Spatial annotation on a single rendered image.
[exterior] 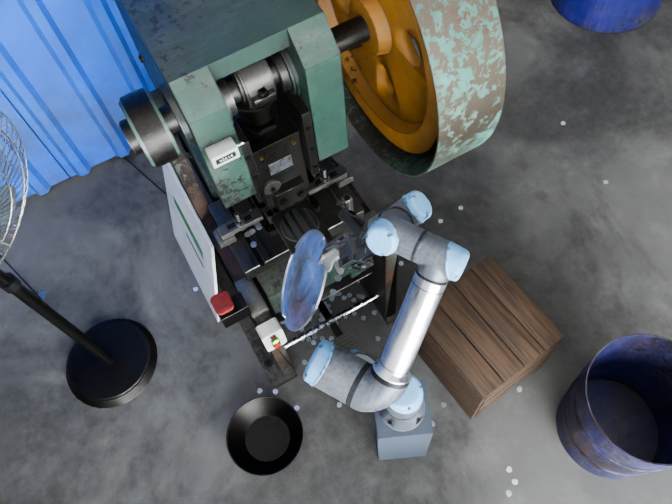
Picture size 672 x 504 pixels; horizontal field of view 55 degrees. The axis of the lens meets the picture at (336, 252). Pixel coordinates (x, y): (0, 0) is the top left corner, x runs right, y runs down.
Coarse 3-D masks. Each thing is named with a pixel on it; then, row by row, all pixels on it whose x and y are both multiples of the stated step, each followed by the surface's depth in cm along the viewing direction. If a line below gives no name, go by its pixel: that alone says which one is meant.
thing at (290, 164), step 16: (256, 128) 172; (272, 128) 173; (288, 128) 173; (256, 144) 172; (272, 144) 171; (288, 144) 175; (256, 160) 174; (272, 160) 177; (288, 160) 181; (304, 160) 185; (272, 176) 183; (288, 176) 187; (304, 176) 192; (272, 192) 187; (288, 192) 188; (304, 192) 191
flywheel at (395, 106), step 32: (320, 0) 188; (352, 0) 164; (384, 0) 155; (384, 32) 160; (416, 32) 140; (352, 64) 195; (384, 64) 175; (416, 64) 159; (384, 96) 187; (416, 96) 166; (384, 128) 189; (416, 128) 170
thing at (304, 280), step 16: (304, 240) 185; (320, 240) 175; (304, 256) 183; (288, 272) 191; (304, 272) 178; (320, 272) 170; (288, 288) 188; (304, 288) 176; (320, 288) 168; (288, 304) 185; (304, 304) 175; (288, 320) 182; (304, 320) 172
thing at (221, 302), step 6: (216, 294) 198; (222, 294) 198; (228, 294) 198; (210, 300) 197; (216, 300) 197; (222, 300) 197; (228, 300) 196; (216, 306) 196; (222, 306) 196; (228, 306) 196; (216, 312) 195; (222, 312) 195
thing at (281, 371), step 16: (176, 160) 211; (192, 176) 217; (192, 192) 221; (208, 208) 229; (208, 224) 227; (224, 256) 219; (224, 272) 283; (240, 272) 216; (224, 288) 279; (240, 288) 211; (256, 288) 211; (256, 304) 208; (256, 320) 208; (256, 336) 268; (256, 352) 265; (272, 352) 232; (272, 368) 261; (288, 368) 255; (272, 384) 258
